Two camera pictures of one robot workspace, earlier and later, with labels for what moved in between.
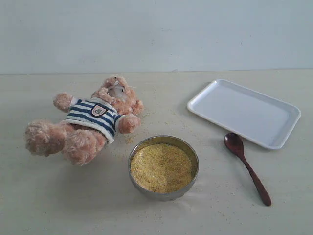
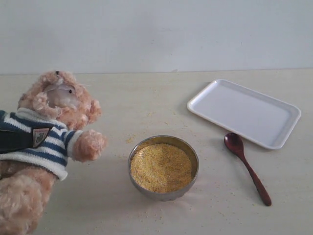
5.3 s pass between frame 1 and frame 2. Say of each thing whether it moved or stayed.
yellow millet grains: stayed
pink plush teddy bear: moved
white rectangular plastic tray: stayed
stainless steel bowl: stayed
